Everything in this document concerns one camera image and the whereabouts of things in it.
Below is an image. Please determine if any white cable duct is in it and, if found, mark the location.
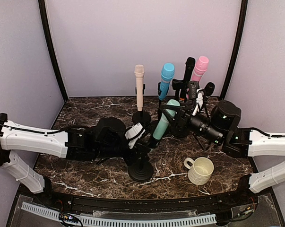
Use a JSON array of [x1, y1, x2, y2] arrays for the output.
[[21, 202, 217, 227]]

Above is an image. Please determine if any tall black microphone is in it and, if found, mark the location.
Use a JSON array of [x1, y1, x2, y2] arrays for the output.
[[179, 57, 196, 101]]

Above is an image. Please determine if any black stand of blue microphone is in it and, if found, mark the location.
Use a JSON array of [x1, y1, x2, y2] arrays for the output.
[[151, 79, 171, 133]]

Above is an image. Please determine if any cream ribbed mug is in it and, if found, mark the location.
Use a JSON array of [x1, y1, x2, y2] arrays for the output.
[[184, 157, 214, 186]]

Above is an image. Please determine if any mint green microphone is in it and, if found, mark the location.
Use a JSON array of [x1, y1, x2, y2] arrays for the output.
[[153, 99, 180, 140]]

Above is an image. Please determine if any small black microphone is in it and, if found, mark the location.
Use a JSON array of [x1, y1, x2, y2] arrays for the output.
[[204, 82, 215, 97]]

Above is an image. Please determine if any black corner post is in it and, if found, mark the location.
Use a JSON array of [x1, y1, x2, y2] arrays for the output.
[[38, 0, 69, 102], [219, 0, 248, 100]]

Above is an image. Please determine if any blue microphone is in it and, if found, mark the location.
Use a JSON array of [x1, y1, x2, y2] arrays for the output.
[[158, 63, 175, 101]]

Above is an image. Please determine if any black stand of green microphone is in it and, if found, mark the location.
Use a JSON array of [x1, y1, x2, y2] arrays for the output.
[[128, 136, 160, 183]]

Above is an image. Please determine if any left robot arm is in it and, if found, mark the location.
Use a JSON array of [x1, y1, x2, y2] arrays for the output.
[[0, 113, 151, 206]]

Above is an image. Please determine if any black front rail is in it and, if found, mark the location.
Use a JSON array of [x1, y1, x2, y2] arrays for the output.
[[52, 191, 258, 213]]

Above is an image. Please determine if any pink microphone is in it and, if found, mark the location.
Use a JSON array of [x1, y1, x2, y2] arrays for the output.
[[186, 56, 209, 99]]

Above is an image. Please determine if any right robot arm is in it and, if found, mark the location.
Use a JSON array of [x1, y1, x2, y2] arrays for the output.
[[160, 100, 285, 205]]

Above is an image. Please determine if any black right corner post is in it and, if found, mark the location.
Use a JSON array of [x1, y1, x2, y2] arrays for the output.
[[219, 0, 248, 100]]

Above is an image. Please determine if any black left corner post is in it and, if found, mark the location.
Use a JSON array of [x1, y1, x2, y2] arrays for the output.
[[38, 0, 69, 102]]

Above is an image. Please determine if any black stand of tall microphone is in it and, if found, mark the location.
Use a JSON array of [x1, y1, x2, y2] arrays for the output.
[[171, 79, 189, 138]]

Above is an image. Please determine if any beige microphone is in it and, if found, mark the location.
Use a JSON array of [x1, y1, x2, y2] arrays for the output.
[[134, 64, 145, 112]]

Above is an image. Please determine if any black stand of beige microphone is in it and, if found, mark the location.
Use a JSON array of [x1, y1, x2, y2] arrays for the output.
[[132, 84, 151, 125]]

